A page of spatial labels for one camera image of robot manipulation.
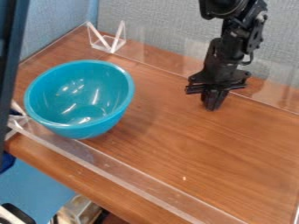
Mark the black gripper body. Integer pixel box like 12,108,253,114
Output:
185,69,251,95

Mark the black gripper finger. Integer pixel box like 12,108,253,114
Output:
214,90,230,110
201,90,218,110

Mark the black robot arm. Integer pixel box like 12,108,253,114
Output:
186,0,267,111

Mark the blue plastic bowl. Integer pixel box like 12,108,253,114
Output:
23,59,136,139

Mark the clear acrylic back barrier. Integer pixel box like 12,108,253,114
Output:
116,39,299,115

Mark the clear acrylic barrier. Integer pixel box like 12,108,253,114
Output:
6,117,247,224
116,39,299,115

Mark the clear acrylic front barrier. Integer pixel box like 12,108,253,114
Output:
6,117,247,224

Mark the clear box under table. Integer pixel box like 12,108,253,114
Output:
52,194,103,224

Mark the black object bottom left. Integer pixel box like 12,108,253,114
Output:
0,203,36,224

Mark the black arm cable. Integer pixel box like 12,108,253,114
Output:
238,52,257,67

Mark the clear acrylic corner bracket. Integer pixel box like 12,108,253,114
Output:
87,20,127,53

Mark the clear acrylic left bracket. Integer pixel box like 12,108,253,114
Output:
4,101,27,140

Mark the dark blue foreground post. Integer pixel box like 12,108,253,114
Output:
0,0,31,173

